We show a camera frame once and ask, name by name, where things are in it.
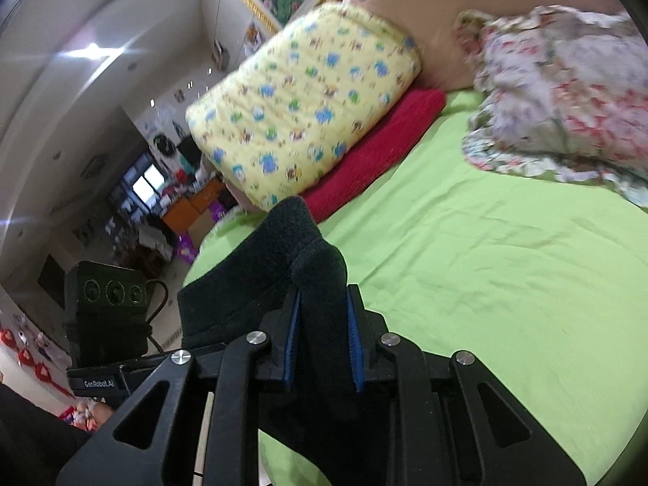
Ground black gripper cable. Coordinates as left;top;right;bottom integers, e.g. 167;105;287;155
144;278;169;354

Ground pink quilt with plaid hearts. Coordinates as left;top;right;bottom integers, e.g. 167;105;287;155
349;0;633;92

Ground black wall screen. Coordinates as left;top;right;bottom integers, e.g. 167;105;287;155
38;254;66;298

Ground person's left forearm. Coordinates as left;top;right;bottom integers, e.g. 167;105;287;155
0;382;107;486

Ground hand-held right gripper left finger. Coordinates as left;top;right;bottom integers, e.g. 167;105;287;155
55;288;305;486

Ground orange cabinet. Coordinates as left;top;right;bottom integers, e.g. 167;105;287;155
162;182;226;234

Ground black pants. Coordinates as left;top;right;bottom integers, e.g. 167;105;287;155
177;196;401;486

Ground yellow patterned pillow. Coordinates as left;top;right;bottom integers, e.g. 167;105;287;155
185;1;423;212

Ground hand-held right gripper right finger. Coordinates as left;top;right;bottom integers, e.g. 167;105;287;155
347;283;589;486

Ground floral ruffled cloth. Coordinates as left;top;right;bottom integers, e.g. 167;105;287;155
453;5;648;208

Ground window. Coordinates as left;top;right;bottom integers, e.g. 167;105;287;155
129;164;165;200

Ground red towel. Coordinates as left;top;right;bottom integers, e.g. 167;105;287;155
298;87;447;224

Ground green bed sheet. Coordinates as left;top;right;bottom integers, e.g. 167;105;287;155
182;88;648;486

